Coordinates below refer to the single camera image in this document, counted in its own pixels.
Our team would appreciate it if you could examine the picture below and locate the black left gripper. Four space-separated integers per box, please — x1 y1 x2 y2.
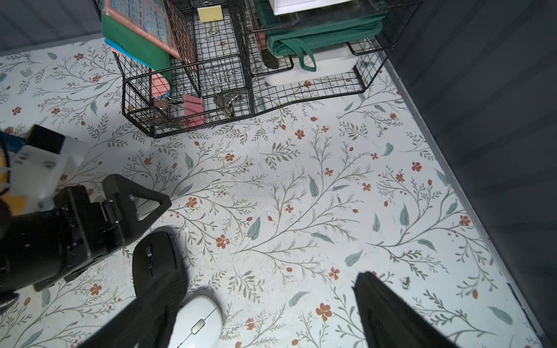
1 174 172 302

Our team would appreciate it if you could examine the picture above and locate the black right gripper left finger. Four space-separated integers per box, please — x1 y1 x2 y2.
81 271 186 348

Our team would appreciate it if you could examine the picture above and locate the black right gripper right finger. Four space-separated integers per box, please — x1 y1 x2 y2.
352 272 456 348

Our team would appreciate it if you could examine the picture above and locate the white mouse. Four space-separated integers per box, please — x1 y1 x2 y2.
168 295 223 348

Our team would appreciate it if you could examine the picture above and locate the black mouse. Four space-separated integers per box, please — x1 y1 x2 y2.
132 229 188 297

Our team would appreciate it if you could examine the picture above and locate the yellow sticky note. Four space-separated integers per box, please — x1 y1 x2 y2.
197 5 223 23

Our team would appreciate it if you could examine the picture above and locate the green bag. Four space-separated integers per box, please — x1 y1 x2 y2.
254 1 388 73

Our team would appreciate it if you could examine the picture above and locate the black wire desk organizer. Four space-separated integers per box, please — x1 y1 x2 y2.
104 1 422 138

